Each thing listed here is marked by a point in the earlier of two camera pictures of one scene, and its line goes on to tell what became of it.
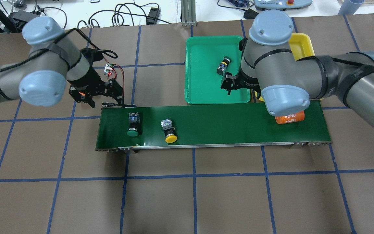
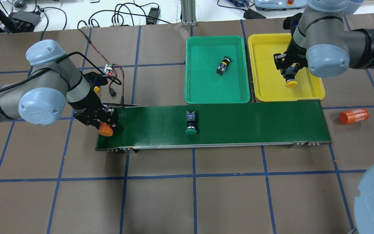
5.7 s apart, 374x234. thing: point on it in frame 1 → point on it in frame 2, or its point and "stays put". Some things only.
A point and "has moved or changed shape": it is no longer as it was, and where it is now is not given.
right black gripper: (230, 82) → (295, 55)
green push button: (134, 128) → (191, 129)
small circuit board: (108, 69) stays put
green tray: (203, 54) stays put
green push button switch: (226, 62) stays put
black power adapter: (153, 16) stays put
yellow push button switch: (169, 131) has moved or changed shape
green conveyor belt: (207, 125) stays put
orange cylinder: (299, 117) → (355, 115)
